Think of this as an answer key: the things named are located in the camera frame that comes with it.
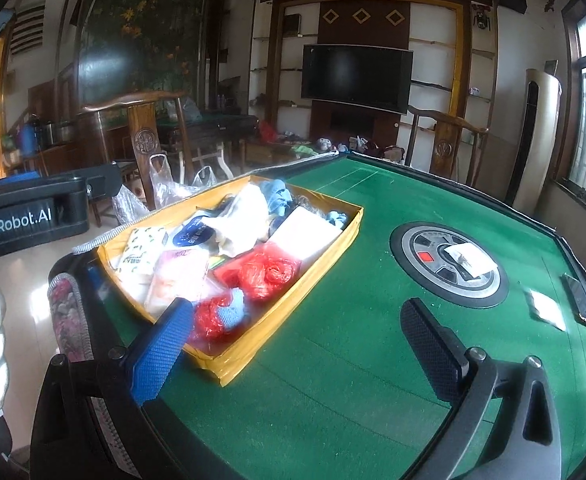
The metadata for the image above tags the clear bag of white cotton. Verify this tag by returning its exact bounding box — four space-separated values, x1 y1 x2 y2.
204 184 270 257

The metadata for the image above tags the flower wall painting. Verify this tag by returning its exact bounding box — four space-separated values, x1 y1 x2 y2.
74 0 214 107

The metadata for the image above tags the black smartphone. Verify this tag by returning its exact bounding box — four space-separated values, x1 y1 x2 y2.
562 273 586 329

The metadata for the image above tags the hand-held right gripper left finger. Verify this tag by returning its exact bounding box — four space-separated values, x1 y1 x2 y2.
30 297 194 480

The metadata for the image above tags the white paper card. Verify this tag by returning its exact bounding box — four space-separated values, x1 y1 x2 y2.
444 241 490 277

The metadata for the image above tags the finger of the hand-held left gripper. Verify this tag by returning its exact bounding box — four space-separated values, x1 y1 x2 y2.
85 162 124 207

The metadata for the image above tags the dark side table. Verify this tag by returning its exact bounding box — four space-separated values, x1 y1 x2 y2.
157 111 260 147

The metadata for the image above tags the white wet wipes pack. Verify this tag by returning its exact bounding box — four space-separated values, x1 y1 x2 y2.
172 216 220 252

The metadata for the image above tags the leaf print tissue pack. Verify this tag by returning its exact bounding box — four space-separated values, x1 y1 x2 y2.
117 226 168 282

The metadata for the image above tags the yellow storage box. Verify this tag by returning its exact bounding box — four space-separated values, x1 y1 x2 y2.
96 174 366 388

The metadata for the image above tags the pink rose tissue pack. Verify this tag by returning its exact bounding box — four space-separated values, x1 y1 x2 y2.
144 248 210 312

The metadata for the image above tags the small white plastic packet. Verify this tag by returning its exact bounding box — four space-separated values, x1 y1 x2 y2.
524 289 570 332

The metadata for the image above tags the black television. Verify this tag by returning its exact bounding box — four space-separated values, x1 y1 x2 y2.
301 43 414 116

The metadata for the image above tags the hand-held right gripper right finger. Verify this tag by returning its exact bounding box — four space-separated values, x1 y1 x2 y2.
400 297 564 480

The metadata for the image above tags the clear plastic bag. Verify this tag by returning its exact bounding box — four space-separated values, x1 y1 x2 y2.
147 152 190 201
192 164 220 188

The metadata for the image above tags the light blue microfiber cloth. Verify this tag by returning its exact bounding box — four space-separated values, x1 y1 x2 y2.
259 179 294 217

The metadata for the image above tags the round table control hub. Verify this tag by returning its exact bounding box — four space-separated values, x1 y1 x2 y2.
389 220 510 311

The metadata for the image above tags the red plastic bag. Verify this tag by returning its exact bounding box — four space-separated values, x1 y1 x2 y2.
214 249 302 302

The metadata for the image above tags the standing air conditioner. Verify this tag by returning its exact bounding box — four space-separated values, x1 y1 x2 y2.
504 66 564 207

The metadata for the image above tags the white foam sheet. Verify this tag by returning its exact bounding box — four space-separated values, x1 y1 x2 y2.
269 206 344 262

